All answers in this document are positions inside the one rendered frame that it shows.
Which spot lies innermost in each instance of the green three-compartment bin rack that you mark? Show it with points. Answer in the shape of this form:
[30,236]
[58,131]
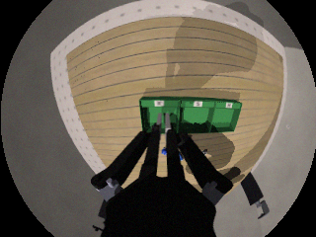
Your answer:
[205,115]

